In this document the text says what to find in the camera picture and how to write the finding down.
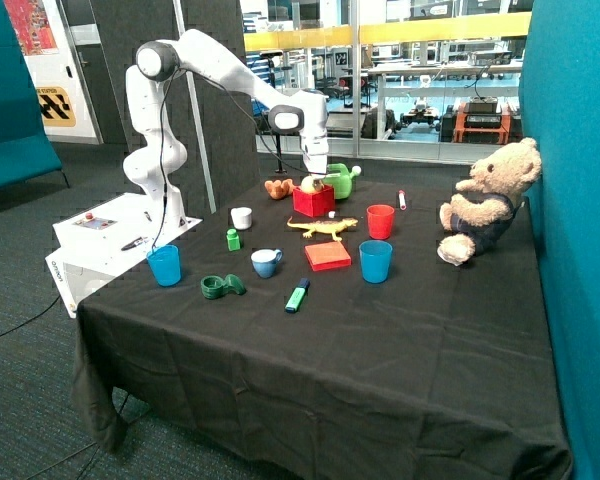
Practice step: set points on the green toy block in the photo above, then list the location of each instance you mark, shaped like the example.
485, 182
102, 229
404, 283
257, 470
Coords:
233, 240

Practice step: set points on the white cup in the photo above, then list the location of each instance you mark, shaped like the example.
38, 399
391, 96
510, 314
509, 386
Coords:
241, 218

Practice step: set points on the green toy watering can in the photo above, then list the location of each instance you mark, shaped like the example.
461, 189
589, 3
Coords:
340, 178

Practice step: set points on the black tablecloth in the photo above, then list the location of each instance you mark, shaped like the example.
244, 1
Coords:
437, 373

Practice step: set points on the blue plastic cup left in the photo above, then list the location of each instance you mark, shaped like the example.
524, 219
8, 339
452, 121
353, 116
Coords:
164, 263

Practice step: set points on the blue plastic cup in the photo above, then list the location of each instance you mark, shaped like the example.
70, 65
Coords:
375, 260
164, 263

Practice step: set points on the blue plastic cup right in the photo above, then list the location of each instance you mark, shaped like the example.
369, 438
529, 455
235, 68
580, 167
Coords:
375, 260

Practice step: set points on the red white marker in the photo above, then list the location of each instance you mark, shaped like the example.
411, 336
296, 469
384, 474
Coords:
402, 200

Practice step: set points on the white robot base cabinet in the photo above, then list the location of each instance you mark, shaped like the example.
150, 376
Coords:
104, 241

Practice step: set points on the red square pot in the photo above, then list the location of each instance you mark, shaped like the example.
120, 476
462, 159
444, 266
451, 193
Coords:
314, 204

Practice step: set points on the green highlighter pen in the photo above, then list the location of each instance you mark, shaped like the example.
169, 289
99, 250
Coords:
297, 296

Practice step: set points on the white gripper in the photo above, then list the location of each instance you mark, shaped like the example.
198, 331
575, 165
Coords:
315, 154

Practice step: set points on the teal sofa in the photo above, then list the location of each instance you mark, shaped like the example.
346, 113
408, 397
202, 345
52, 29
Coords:
25, 150

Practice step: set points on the teal partition wall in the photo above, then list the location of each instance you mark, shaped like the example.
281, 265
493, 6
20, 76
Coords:
560, 99

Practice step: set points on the red flat box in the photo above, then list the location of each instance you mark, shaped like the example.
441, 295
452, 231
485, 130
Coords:
327, 256

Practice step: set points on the brown teddy bear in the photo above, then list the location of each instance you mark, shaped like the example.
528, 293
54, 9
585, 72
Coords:
485, 205

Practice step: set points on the red plastic cup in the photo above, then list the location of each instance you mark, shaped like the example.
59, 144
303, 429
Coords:
380, 218

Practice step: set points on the yellow ball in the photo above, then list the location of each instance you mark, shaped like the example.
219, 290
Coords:
311, 185

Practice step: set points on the yellow toy lizard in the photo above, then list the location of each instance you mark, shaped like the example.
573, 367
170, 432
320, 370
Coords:
330, 227

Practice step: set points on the orange plush toy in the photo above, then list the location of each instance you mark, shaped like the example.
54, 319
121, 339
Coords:
279, 189

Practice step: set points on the blue teacup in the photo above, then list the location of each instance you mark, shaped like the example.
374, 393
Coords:
265, 261

